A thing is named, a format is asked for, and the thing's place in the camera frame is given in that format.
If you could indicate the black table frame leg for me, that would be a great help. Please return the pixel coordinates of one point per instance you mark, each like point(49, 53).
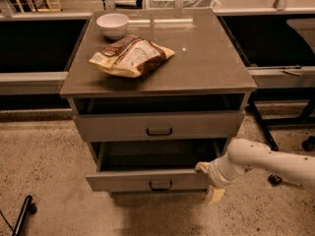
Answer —
point(252, 107)

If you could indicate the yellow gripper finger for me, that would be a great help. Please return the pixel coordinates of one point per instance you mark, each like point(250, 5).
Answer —
point(216, 194)
point(203, 166)

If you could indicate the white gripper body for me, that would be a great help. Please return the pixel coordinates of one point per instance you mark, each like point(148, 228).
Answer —
point(214, 173)

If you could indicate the black caster wheel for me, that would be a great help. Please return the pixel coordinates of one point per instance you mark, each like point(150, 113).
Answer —
point(309, 144)

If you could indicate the brown yellow snack bag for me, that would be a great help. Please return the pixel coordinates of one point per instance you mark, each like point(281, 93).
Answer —
point(131, 57)

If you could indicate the grey drawer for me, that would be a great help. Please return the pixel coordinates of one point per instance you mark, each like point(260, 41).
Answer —
point(153, 166)
point(158, 126)

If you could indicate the white bowl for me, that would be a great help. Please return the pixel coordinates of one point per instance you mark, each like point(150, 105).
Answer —
point(113, 25)

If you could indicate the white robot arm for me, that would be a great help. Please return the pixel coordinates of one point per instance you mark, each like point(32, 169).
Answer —
point(242, 156)

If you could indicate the grey top drawer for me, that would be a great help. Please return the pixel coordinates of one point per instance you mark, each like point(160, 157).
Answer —
point(158, 126)

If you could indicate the black chair leg with caster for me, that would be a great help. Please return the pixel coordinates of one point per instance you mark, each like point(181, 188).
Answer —
point(275, 180)

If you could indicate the grey drawer cabinet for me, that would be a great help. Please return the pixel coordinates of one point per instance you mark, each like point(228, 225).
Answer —
point(204, 75)

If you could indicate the wire mesh basket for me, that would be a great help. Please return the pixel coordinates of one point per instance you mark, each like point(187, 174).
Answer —
point(189, 4)

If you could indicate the black stand leg left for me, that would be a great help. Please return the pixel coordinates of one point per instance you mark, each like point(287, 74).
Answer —
point(28, 208)

